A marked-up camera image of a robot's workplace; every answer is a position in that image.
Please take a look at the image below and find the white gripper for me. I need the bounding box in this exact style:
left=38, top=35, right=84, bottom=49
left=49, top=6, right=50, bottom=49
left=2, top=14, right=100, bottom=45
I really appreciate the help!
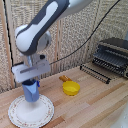
left=11, top=54, right=52, bottom=88

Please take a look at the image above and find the white floral rimmed plate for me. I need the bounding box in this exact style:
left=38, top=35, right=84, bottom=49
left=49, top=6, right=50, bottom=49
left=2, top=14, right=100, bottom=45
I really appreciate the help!
left=7, top=94, right=55, bottom=128

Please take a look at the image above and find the yellow bowl with handle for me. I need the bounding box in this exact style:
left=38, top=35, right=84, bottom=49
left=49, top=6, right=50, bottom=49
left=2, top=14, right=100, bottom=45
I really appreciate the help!
left=59, top=75, right=81, bottom=97

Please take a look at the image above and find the black toaster oven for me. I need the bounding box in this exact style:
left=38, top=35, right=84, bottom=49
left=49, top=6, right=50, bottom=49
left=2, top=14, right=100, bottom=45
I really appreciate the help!
left=92, top=37, right=128, bottom=80

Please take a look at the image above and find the cobalt blue cup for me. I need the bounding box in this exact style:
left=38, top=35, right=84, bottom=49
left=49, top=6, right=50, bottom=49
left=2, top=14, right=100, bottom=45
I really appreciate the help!
left=21, top=79, right=40, bottom=104

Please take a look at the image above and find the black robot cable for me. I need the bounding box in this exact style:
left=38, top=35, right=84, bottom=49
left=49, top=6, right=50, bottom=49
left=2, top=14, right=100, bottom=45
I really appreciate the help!
left=49, top=0, right=122, bottom=66

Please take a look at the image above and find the black oven rack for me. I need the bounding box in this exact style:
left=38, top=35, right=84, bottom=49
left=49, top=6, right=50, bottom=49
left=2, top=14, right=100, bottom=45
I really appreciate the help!
left=79, top=63, right=112, bottom=85

